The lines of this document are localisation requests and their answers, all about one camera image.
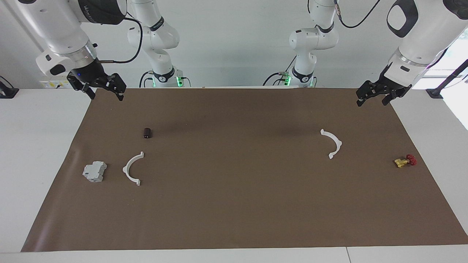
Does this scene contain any white half-ring pipe clamp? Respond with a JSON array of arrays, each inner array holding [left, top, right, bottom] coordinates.
[[122, 152, 145, 186], [320, 129, 343, 160]]

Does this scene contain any black stand with rod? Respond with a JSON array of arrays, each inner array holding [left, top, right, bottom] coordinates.
[[426, 59, 468, 100]]

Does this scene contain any grey circuit breaker block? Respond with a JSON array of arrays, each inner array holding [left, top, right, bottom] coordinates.
[[82, 161, 107, 183]]

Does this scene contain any brown table mat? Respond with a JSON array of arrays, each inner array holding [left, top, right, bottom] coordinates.
[[21, 87, 468, 252]]

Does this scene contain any black base cable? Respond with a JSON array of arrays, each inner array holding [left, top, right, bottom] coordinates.
[[263, 55, 297, 87], [139, 71, 154, 88]]

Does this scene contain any white wall socket box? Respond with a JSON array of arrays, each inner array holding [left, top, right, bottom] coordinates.
[[39, 80, 72, 89]]

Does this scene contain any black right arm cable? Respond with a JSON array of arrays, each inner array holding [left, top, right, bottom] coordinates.
[[99, 16, 143, 65]]

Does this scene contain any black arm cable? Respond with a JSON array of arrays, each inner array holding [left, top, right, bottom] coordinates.
[[335, 0, 381, 29], [99, 16, 143, 65]]

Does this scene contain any brass valve with red handle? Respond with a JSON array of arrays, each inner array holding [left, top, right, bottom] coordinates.
[[394, 154, 417, 168]]

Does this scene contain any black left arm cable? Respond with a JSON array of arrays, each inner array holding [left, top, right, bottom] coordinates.
[[335, 0, 381, 29]]

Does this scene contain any black clamp mount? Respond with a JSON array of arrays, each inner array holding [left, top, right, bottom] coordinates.
[[0, 76, 19, 99]]

